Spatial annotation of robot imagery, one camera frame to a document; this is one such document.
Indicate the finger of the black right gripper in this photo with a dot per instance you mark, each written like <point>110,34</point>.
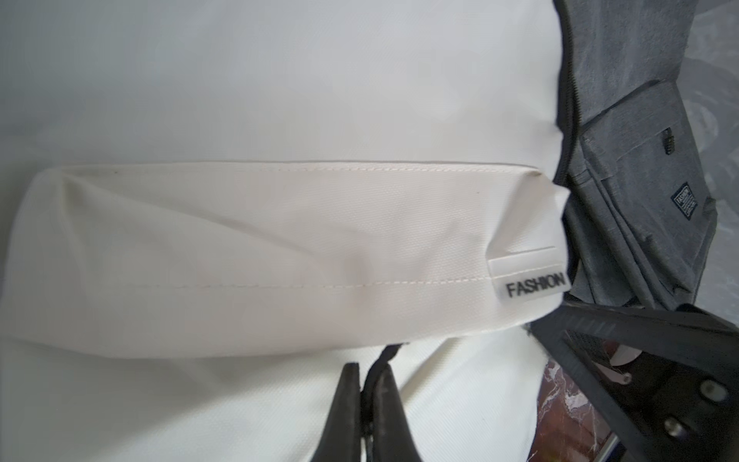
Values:
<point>666,382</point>

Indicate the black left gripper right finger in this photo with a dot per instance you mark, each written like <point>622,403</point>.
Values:
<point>391,438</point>

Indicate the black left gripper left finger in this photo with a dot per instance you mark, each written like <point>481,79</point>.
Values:
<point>343,429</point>

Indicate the grey fabric backpack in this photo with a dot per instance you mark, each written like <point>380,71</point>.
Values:
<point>641,214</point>

